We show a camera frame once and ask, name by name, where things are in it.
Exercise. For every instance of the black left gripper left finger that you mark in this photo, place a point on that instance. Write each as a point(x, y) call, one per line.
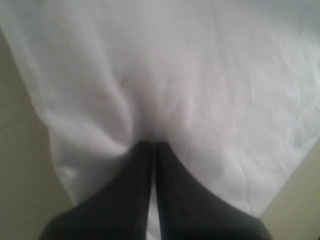
point(119, 211)

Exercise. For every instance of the white t-shirt red print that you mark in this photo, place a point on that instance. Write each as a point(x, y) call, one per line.
point(233, 86)

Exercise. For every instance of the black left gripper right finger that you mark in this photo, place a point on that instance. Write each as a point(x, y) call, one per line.
point(188, 211)

